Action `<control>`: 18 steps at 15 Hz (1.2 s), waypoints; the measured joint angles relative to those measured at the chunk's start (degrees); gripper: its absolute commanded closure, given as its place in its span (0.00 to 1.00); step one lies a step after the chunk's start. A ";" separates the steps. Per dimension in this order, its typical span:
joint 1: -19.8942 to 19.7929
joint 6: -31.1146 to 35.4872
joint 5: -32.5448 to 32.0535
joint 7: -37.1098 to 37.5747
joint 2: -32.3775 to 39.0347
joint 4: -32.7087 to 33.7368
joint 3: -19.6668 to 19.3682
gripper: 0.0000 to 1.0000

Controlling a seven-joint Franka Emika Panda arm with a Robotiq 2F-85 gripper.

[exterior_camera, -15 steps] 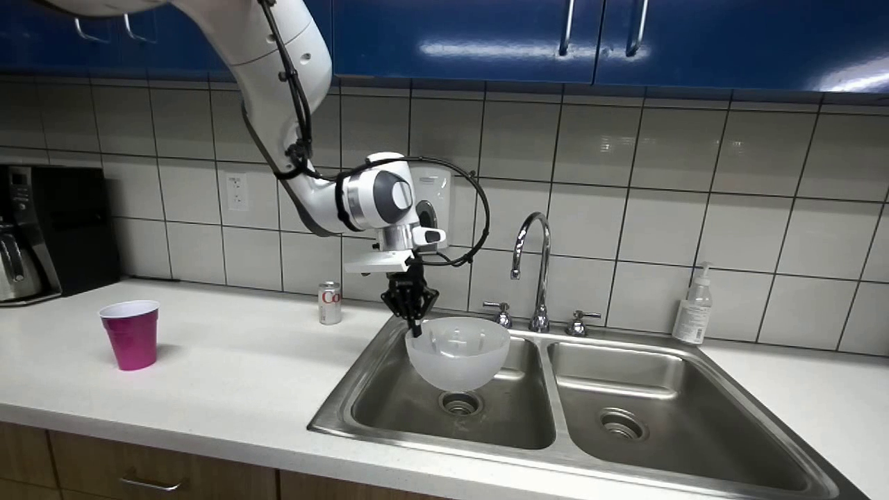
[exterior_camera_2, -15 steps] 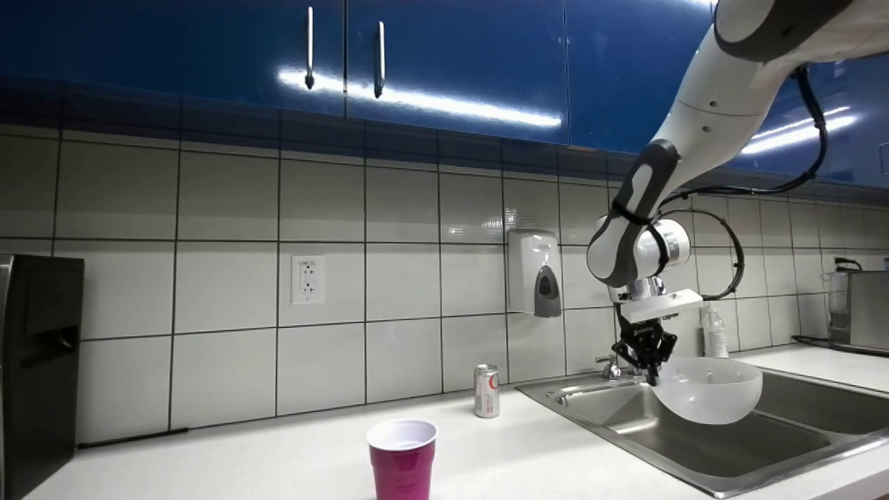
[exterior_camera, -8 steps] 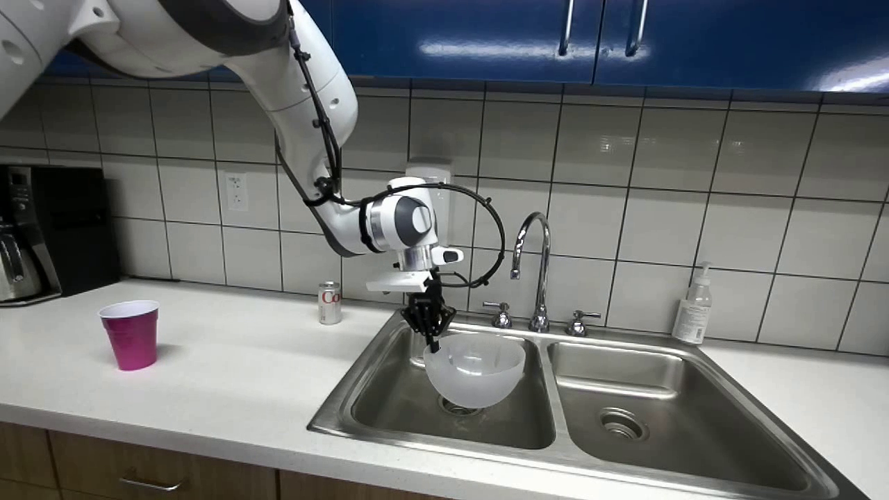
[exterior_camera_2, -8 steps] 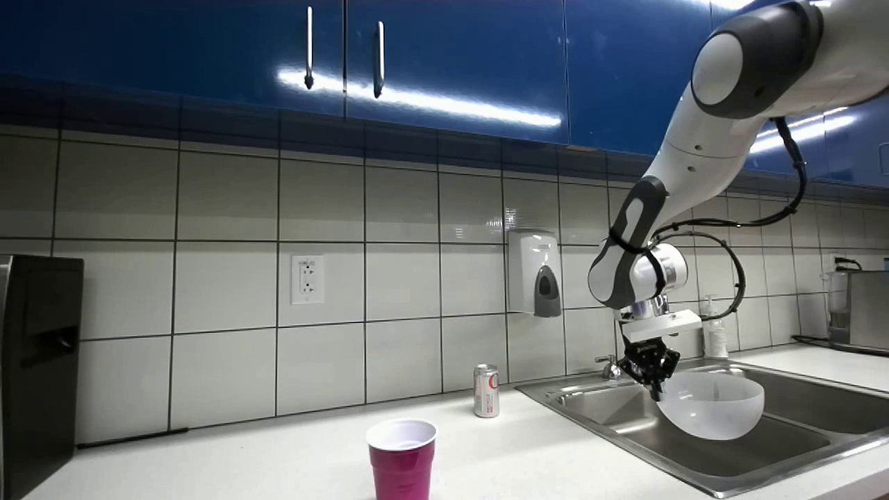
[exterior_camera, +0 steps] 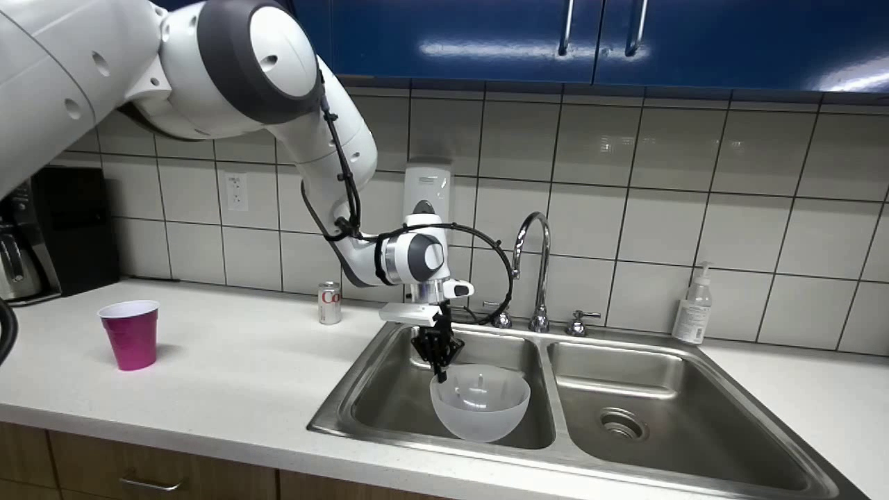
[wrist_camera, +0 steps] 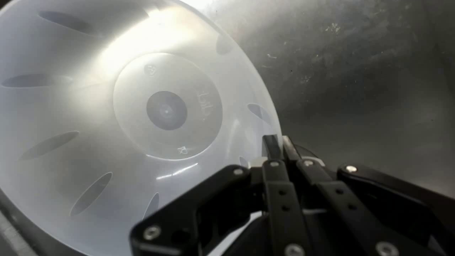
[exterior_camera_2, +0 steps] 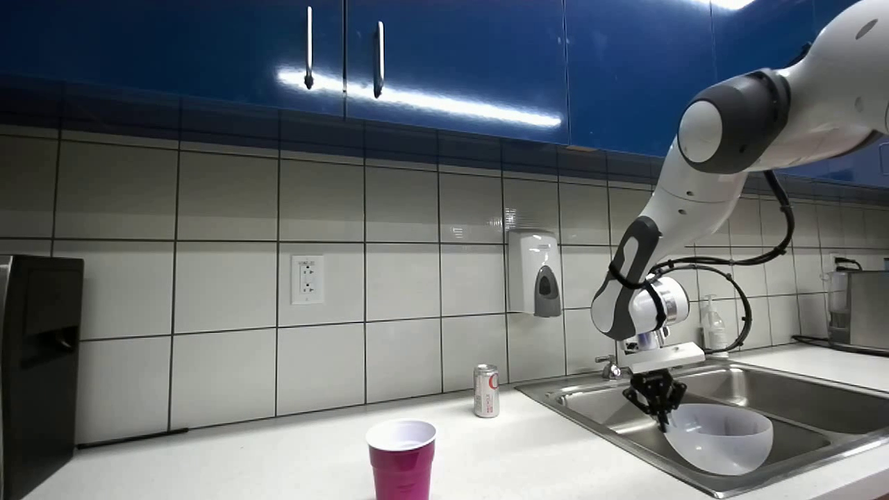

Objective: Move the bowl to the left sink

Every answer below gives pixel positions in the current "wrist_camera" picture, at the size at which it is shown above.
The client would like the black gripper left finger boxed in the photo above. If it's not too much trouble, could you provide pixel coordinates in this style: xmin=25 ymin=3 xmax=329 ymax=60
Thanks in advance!
xmin=130 ymin=134 xmax=311 ymax=256

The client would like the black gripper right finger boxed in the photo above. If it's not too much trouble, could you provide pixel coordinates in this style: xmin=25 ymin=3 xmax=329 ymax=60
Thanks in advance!
xmin=282 ymin=134 xmax=455 ymax=256

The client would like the translucent white plastic bowl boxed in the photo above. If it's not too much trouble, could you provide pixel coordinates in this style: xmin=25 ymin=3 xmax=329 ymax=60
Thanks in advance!
xmin=0 ymin=0 xmax=284 ymax=256

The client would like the stainless steel double sink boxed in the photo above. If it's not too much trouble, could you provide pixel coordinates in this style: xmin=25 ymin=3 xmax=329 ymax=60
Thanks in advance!
xmin=0 ymin=0 xmax=455 ymax=256

